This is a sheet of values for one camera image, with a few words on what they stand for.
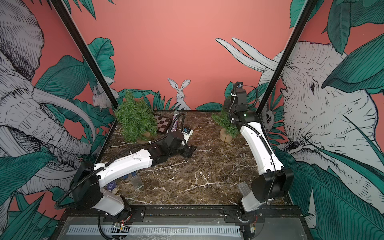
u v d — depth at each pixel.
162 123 1.10
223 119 0.88
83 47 0.84
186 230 0.70
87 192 0.41
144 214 0.74
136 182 0.84
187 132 0.70
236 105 0.56
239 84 0.63
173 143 0.61
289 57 0.86
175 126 1.08
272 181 0.40
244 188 0.82
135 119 0.82
